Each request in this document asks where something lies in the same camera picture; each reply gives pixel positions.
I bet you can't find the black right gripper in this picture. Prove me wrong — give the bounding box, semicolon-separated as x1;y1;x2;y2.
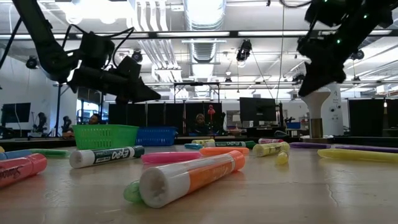
297;33;348;98

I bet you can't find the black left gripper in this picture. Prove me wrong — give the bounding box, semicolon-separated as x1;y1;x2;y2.
67;65;162;105

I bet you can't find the purple slim highlighter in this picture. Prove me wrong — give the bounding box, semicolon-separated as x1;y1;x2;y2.
335;145;398;154
289;142;332;149

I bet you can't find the green Expo dry-erase marker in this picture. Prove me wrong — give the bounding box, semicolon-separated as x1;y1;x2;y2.
204;141;256;149
68;145;146;169

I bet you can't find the pink slim highlighter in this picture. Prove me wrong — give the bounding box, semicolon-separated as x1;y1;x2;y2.
141;151;203;165

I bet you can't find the yellow slim highlighter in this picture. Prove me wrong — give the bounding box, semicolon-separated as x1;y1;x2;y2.
317;148;398;164

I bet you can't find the green slim highlighter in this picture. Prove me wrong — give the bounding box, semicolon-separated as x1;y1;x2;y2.
29;148;71;158

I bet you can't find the orange Expo dry-erase marker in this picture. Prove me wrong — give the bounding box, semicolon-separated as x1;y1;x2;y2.
139;150;246;209

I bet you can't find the orange highlighter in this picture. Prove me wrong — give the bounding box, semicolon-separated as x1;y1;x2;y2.
199;147;250;156

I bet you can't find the pink Sharpie highlighter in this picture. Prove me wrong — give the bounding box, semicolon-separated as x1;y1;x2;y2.
0;152;48;189

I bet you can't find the white mushroom-shaped lamp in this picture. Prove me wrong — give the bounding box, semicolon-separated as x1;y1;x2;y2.
300;86;335;144

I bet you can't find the white round pillar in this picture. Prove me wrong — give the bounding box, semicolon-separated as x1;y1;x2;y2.
322;82;345;137

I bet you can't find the black partition screen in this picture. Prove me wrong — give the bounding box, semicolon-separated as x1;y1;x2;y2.
108;101;223;136
348;98;398;138

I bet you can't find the blue plastic basket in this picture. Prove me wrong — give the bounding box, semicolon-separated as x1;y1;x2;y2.
136;126;178;147

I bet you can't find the green plastic basket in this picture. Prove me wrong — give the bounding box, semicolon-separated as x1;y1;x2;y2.
72;124;140;151

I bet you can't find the black computer monitor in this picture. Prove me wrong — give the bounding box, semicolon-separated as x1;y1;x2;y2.
239;97;277;123

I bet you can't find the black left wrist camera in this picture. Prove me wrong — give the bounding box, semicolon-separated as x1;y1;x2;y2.
116;55;142;82

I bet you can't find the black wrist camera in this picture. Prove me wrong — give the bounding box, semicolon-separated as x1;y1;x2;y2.
116;55;142;82
297;34;313;57

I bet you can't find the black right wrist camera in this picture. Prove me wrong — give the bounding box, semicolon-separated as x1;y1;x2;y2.
297;34;313;57

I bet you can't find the black left camera cable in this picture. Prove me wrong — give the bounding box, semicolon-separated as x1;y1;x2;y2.
111;27;135;68

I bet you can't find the black metal frame stand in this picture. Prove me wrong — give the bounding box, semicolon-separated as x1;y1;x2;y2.
52;82;105;138

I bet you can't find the black overhead frame bar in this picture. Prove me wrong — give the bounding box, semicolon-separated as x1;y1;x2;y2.
0;29;398;40

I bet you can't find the silver ceiling air duct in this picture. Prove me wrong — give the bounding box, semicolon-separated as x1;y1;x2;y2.
183;0;227;63

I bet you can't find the black wall screen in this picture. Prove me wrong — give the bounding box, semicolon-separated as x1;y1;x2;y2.
1;102;32;124

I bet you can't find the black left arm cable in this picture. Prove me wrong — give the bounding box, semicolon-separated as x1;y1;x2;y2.
0;17;23;70

